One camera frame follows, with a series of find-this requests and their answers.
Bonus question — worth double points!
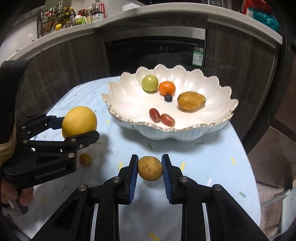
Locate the red grape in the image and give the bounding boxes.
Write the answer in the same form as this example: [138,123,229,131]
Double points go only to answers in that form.
[149,108,161,123]
[161,113,175,127]

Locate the green lid jar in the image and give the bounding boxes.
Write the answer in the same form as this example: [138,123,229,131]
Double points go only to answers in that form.
[75,15,88,25]

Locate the brown longan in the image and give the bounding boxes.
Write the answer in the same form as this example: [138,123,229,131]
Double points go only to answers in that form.
[79,153,91,166]
[137,156,163,181]

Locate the stainless refrigerator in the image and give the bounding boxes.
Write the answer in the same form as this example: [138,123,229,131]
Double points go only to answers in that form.
[242,21,295,153]

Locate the yellow lemon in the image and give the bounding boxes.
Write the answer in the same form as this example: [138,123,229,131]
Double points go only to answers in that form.
[62,106,97,138]

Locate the green apple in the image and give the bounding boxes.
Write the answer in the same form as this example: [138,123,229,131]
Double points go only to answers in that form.
[142,75,159,92]

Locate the black wire spice rack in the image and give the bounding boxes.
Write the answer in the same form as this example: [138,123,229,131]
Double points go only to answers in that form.
[37,6,76,39]

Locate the light blue tablecloth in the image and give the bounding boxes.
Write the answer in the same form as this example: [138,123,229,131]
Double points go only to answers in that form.
[4,76,262,241]

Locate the white scalloped bowl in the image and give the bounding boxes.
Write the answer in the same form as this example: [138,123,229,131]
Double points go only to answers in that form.
[102,64,239,142]

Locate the light blue kids chair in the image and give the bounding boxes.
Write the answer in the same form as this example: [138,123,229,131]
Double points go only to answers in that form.
[260,187,295,240]

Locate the white countertop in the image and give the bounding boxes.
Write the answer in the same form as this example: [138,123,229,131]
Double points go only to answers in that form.
[8,3,283,60]

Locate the red snack bag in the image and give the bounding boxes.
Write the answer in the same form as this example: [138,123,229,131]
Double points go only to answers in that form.
[242,0,273,15]

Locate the yellow brown mango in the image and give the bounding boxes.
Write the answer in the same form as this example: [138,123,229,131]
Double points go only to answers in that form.
[177,91,206,111]

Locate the black built-in dishwasher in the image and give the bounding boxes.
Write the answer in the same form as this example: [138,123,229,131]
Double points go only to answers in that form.
[105,26,206,76]

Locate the blueberry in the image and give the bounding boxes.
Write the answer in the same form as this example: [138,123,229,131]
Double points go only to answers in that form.
[164,94,173,102]

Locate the small orange mandarin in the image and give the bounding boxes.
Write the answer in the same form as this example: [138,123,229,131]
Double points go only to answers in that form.
[159,81,176,96]

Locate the left hand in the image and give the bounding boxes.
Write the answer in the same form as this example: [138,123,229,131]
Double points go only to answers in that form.
[1,180,34,206]

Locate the soy sauce bottle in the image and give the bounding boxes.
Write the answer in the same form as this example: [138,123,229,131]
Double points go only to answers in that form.
[91,1,105,23]

